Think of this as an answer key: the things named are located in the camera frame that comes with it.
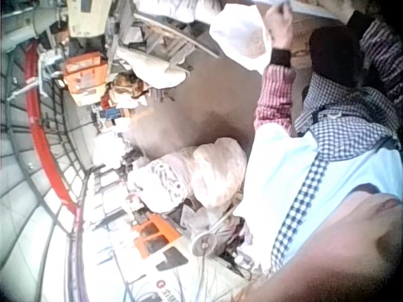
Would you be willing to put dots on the person's left fingers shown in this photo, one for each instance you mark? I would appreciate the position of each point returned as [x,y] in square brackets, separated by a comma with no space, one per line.
[278,11]

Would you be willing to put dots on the person's left hand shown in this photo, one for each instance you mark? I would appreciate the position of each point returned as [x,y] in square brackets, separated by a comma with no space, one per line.
[281,30]

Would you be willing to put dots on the white fabric sheet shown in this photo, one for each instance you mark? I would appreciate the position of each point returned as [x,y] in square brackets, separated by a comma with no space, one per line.
[302,7]

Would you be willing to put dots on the cream carton box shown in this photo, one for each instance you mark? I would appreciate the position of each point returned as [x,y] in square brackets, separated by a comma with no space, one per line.
[85,19]

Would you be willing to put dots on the white stuffed sack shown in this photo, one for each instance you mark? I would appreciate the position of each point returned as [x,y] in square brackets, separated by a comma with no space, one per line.
[157,70]

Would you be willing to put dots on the black wrist band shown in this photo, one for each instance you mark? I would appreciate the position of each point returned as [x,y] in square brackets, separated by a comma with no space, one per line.
[280,57]

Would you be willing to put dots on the white plastic bag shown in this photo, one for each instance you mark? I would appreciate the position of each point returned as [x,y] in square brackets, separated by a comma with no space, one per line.
[240,34]

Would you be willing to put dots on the orange plastic crate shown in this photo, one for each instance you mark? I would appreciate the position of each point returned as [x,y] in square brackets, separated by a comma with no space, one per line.
[155,236]

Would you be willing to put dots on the black metal grille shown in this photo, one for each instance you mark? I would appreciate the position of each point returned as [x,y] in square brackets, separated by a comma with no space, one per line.
[60,132]

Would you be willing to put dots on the heap of white sacks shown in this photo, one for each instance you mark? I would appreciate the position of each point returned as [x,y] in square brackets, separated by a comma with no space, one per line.
[189,176]

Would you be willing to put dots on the heap of mixed goods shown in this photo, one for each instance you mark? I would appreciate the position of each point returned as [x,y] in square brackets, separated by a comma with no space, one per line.
[124,91]

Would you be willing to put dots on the wooden rack with goods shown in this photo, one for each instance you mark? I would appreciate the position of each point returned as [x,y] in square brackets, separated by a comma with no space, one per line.
[163,37]

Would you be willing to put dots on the red metal gate frame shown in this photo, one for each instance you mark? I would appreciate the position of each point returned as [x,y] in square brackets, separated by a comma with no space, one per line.
[42,132]

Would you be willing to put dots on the white round fan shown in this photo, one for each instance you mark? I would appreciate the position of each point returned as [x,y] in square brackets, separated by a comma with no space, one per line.
[204,243]

